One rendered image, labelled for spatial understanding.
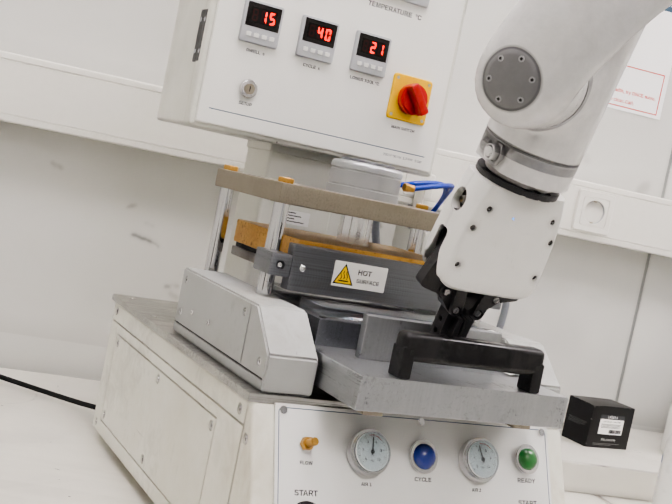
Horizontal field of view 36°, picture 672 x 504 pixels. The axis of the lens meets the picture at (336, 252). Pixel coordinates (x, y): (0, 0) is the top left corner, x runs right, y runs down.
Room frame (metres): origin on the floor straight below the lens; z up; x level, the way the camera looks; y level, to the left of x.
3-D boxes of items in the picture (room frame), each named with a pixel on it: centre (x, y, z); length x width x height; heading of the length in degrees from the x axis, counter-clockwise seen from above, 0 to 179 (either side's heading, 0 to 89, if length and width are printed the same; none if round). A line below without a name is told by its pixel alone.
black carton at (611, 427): (1.64, -0.47, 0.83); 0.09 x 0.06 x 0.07; 119
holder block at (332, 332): (1.06, -0.05, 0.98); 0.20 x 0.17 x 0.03; 118
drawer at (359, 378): (1.02, -0.07, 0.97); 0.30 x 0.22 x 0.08; 28
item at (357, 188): (1.16, -0.02, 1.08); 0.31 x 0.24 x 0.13; 118
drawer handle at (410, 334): (0.89, -0.13, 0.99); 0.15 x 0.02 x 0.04; 118
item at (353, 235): (1.12, -0.02, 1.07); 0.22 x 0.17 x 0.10; 118
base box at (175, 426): (1.12, -0.03, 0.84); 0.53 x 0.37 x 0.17; 28
